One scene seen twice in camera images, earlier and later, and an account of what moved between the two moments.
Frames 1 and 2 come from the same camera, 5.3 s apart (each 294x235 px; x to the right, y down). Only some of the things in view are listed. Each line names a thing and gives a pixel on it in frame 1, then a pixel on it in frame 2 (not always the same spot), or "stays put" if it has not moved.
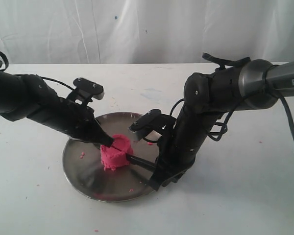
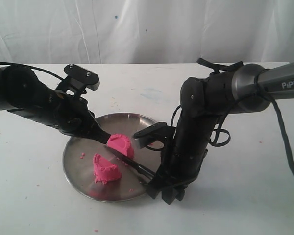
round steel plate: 85,169 stays put
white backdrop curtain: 146,32 stays put
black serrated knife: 135,160 -> 139,168
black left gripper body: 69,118 stays put
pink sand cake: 122,142 stays put
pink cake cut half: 111,157 -> 104,170
